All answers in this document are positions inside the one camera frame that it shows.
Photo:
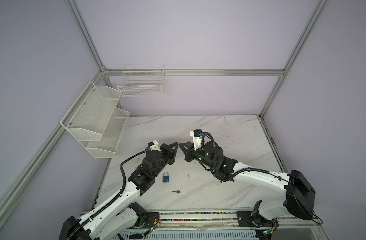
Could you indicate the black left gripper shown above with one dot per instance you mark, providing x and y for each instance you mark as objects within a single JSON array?
[{"x": 172, "y": 153}]

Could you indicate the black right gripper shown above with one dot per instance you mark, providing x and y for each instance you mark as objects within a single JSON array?
[{"x": 188, "y": 151}]

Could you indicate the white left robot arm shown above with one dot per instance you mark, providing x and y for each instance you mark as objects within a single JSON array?
[{"x": 121, "y": 211}]

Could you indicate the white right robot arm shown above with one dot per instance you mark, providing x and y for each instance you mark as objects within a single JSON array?
[{"x": 295, "y": 195}]

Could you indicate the large blue padlock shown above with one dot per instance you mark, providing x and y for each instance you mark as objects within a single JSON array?
[{"x": 166, "y": 177}]

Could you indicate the white mesh two-tier shelf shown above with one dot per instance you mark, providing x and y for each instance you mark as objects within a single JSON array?
[{"x": 96, "y": 121}]

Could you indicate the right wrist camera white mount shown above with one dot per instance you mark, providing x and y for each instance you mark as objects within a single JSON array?
[{"x": 197, "y": 136}]

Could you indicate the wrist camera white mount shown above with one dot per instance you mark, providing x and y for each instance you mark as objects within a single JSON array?
[
  {"x": 197, "y": 136},
  {"x": 153, "y": 146}
]

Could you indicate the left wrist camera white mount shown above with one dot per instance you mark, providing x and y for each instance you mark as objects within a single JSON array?
[{"x": 153, "y": 146}]

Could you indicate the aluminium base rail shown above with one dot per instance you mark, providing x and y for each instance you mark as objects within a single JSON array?
[{"x": 228, "y": 225}]

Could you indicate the white wire basket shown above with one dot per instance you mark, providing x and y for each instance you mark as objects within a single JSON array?
[{"x": 142, "y": 81}]

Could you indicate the aluminium frame profiles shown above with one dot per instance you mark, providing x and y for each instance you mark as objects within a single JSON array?
[{"x": 18, "y": 190}]

